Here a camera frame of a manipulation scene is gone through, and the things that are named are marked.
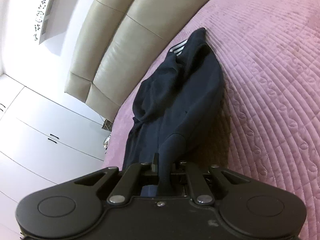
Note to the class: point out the white wardrobe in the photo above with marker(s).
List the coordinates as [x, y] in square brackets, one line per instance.
[42, 144]

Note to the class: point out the navy hoodie with white stripes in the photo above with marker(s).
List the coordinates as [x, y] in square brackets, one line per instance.
[175, 108]

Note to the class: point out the beige leather headboard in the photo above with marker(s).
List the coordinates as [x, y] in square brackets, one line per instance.
[117, 43]

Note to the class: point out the brown patterned pouch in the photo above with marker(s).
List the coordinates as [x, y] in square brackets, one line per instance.
[107, 125]

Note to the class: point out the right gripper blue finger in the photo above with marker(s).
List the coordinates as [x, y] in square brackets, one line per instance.
[150, 178]

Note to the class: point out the pink quilted bedspread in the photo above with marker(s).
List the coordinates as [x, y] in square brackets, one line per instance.
[269, 51]

